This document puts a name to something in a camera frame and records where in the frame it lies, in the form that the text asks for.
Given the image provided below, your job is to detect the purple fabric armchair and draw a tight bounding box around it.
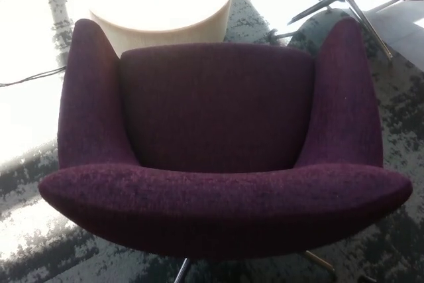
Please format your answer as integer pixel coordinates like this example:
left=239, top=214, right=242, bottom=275
left=38, top=16, right=413, bottom=283

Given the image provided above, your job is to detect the purple armchair seat cushion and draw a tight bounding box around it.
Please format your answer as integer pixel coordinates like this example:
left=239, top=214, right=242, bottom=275
left=119, top=42, right=315, bottom=173

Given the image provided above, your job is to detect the round white side table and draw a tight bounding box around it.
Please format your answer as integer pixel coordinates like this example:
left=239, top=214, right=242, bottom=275
left=81, top=0, right=234, bottom=60

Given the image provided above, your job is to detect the thin black floor cable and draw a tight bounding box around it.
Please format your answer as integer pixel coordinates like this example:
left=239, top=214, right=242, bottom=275
left=0, top=66, right=67, bottom=87

